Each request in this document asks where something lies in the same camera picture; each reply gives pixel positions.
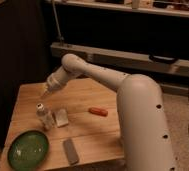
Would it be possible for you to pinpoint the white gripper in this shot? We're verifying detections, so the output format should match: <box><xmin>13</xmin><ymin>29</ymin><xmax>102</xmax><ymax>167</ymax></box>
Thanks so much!
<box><xmin>43</xmin><ymin>67</ymin><xmax>68</xmax><ymax>94</ymax></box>

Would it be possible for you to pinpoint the small clear plastic bottle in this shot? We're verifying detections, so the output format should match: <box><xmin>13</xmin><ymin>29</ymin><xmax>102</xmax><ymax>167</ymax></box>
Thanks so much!
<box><xmin>36</xmin><ymin>103</ymin><xmax>54</xmax><ymax>130</ymax></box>

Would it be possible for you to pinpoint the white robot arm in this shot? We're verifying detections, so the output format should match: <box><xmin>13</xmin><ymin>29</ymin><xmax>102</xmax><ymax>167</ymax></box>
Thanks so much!
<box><xmin>45</xmin><ymin>54</ymin><xmax>177</xmax><ymax>171</ymax></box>

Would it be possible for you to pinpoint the white sponge block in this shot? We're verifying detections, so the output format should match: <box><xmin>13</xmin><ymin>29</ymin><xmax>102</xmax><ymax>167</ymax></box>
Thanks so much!
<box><xmin>54</xmin><ymin>109</ymin><xmax>69</xmax><ymax>127</ymax></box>

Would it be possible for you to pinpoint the wooden table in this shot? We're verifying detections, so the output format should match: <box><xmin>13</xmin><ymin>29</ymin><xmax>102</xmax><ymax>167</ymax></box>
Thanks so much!
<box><xmin>0</xmin><ymin>79</ymin><xmax>123</xmax><ymax>171</ymax></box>

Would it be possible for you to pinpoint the orange red oblong object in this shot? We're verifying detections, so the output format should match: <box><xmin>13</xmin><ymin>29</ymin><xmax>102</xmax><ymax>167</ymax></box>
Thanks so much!
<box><xmin>88</xmin><ymin>107</ymin><xmax>108</xmax><ymax>117</ymax></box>

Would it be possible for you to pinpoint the metal pole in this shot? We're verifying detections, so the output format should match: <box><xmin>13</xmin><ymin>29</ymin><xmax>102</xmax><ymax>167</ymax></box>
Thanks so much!
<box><xmin>51</xmin><ymin>0</ymin><xmax>64</xmax><ymax>45</ymax></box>

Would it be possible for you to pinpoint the grey rectangular block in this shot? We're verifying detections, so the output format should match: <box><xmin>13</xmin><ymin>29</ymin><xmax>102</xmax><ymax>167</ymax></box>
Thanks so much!
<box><xmin>63</xmin><ymin>139</ymin><xmax>79</xmax><ymax>165</ymax></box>

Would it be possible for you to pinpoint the upper wooden shelf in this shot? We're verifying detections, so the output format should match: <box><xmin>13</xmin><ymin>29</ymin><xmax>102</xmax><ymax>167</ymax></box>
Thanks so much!
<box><xmin>44</xmin><ymin>0</ymin><xmax>189</xmax><ymax>18</ymax></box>

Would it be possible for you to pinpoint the grey metal bench rail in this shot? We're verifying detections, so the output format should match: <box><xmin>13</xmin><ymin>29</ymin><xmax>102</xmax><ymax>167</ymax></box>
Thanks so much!
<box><xmin>50</xmin><ymin>42</ymin><xmax>189</xmax><ymax>77</ymax></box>

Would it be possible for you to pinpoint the black handle on rail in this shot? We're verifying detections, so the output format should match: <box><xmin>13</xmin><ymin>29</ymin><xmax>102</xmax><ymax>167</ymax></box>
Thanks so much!
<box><xmin>149</xmin><ymin>55</ymin><xmax>179</xmax><ymax>64</ymax></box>

